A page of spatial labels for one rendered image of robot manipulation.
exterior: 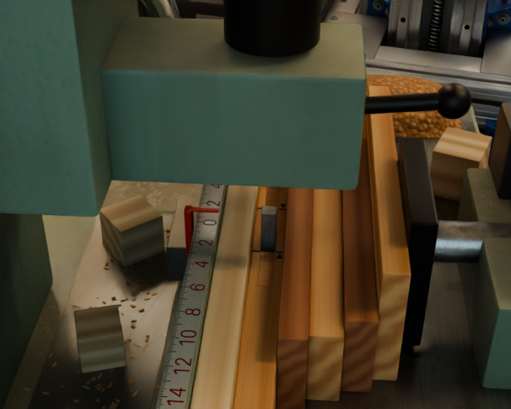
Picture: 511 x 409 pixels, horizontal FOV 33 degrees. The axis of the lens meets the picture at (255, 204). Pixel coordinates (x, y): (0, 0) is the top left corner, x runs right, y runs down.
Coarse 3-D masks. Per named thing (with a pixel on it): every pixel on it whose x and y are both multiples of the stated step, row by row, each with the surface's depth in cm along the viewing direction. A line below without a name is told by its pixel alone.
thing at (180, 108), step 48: (144, 48) 47; (192, 48) 47; (336, 48) 47; (144, 96) 45; (192, 96) 45; (240, 96) 45; (288, 96) 45; (336, 96) 44; (144, 144) 47; (192, 144) 47; (240, 144) 47; (288, 144) 46; (336, 144) 46
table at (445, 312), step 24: (432, 144) 71; (456, 216) 63; (456, 264) 59; (432, 288) 57; (456, 288) 57; (432, 312) 55; (456, 312) 55; (432, 336) 53; (456, 336) 53; (408, 360) 51; (432, 360) 51; (456, 360) 51; (384, 384) 50; (408, 384) 50; (432, 384) 50; (456, 384) 50; (480, 384) 50; (312, 408) 48; (336, 408) 48; (360, 408) 48; (384, 408) 48; (408, 408) 48; (432, 408) 48; (456, 408) 48; (480, 408) 48; (504, 408) 48
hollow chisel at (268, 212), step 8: (264, 208) 53; (272, 208) 53; (264, 216) 52; (272, 216) 52; (264, 224) 53; (272, 224) 53; (264, 232) 53; (272, 232) 53; (264, 240) 53; (272, 240) 53; (264, 248) 54; (272, 248) 54
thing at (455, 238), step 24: (408, 144) 53; (408, 168) 51; (408, 192) 49; (432, 192) 49; (408, 216) 48; (432, 216) 47; (408, 240) 47; (432, 240) 47; (456, 240) 51; (480, 240) 51; (432, 264) 48; (408, 312) 50; (408, 336) 51
